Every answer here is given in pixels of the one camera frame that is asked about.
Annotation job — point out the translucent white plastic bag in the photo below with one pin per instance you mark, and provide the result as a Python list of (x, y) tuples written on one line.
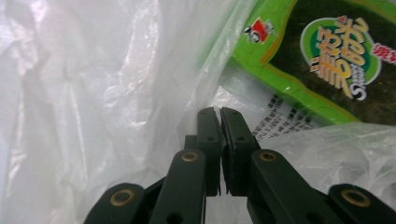
[(93, 109)]

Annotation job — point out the green snack packet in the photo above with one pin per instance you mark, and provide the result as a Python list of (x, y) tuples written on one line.
[(311, 56)]

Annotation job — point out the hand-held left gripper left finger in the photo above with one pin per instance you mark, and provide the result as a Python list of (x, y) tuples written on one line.
[(211, 149)]

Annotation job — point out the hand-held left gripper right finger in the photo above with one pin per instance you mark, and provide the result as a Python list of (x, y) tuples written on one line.
[(238, 155)]

